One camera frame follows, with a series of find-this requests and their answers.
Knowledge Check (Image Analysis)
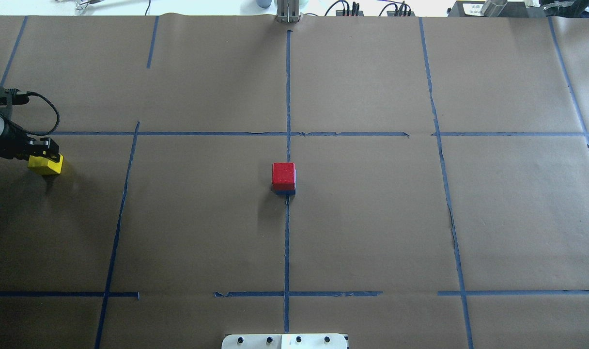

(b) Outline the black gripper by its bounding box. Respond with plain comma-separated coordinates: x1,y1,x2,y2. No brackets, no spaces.
0,116,60,161

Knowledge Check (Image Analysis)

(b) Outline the yellow wooden block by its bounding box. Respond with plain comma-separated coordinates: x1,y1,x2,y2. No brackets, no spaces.
28,155,64,176

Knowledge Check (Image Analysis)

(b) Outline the red wooden block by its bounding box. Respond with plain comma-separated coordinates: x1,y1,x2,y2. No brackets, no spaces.
271,162,296,192

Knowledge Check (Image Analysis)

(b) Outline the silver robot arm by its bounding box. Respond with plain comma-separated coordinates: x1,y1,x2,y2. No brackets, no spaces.
0,113,63,176

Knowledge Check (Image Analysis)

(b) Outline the blue plastic cup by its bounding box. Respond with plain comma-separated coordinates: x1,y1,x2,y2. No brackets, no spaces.
255,0,272,9

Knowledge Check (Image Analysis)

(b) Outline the far orange black connector box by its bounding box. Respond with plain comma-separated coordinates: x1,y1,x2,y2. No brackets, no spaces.
331,0,365,17

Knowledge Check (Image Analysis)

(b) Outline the orange black connector box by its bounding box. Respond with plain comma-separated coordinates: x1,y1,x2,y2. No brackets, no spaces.
383,1,414,17
331,0,365,17

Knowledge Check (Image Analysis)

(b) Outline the near orange black connector box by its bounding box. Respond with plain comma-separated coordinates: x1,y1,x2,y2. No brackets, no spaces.
383,1,414,17

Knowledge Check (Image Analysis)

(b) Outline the steel cylinder weight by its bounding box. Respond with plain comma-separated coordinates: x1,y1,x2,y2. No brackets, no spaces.
480,0,508,18

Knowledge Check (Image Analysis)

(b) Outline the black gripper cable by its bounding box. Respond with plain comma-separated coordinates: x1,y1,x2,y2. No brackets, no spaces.
14,91,61,136

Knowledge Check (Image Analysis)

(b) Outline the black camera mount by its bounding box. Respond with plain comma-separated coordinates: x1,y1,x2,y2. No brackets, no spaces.
0,86,30,118

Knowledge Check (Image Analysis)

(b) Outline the aluminium frame post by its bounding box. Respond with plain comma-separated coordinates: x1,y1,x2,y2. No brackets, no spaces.
274,0,301,23

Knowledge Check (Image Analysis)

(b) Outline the white pedestal column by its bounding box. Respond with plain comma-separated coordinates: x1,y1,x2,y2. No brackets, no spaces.
221,333,349,349

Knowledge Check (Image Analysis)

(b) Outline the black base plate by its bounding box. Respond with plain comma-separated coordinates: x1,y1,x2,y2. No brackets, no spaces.
447,0,546,18

